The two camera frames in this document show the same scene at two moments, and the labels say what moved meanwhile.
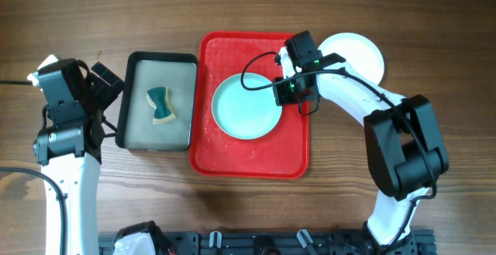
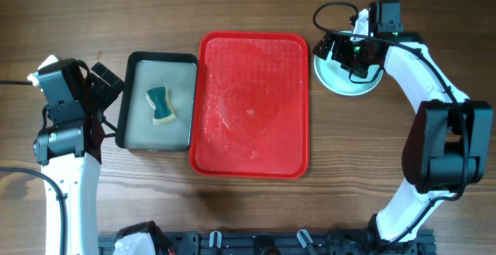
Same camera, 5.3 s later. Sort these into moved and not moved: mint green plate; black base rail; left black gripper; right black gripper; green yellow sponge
Moved: mint green plate; right black gripper
Not moved: green yellow sponge; left black gripper; black base rail
